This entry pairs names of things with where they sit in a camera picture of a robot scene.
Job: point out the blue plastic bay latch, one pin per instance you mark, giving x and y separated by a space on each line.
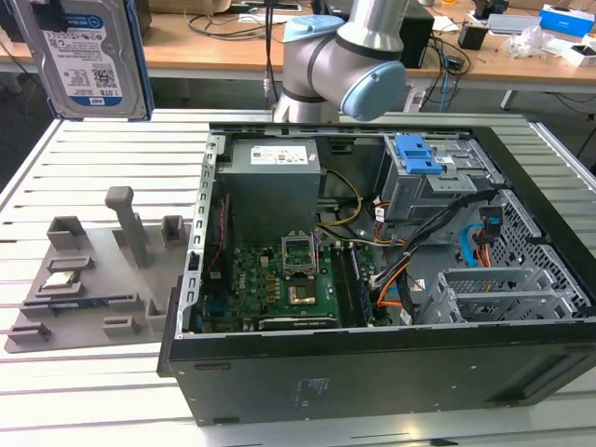
414 156

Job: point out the white box black insert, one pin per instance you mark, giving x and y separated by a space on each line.
579 53

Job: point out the grey flat box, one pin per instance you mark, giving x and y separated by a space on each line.
514 23

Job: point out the white power strip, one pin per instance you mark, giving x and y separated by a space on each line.
415 99

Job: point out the clear plastic bag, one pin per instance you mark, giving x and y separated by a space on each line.
531 42

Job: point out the grey power supply unit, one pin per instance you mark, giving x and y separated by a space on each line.
270 195

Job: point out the green motherboard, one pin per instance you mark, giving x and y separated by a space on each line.
261 272

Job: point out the metal locking lever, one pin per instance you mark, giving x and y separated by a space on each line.
317 251

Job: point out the blue cardboard box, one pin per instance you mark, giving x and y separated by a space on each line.
568 18

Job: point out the black desktop box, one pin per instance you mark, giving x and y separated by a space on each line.
416 39

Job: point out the silver CPU on rack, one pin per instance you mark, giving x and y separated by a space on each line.
60 280

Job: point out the black open PC case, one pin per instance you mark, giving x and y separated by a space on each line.
372 372

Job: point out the grey parts rack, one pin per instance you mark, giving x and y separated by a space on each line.
102 261

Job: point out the silver lower drive cage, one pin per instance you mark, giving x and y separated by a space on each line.
489 300

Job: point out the black graphics card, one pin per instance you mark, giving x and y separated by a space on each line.
298 323

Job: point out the RAM stick on rack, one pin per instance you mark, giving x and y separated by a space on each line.
79 305

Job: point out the RAM stick in slot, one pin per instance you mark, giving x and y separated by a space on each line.
361 288

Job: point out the grey metal disk bay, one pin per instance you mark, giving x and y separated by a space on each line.
419 198

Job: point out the hard disk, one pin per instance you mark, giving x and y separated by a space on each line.
84 56

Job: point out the black RAM slot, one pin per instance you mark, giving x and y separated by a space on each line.
342 284

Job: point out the wooden desk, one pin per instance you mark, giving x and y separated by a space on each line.
223 51

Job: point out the CPU socket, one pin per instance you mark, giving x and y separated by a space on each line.
301 293

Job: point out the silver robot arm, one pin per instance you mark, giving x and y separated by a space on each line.
326 51

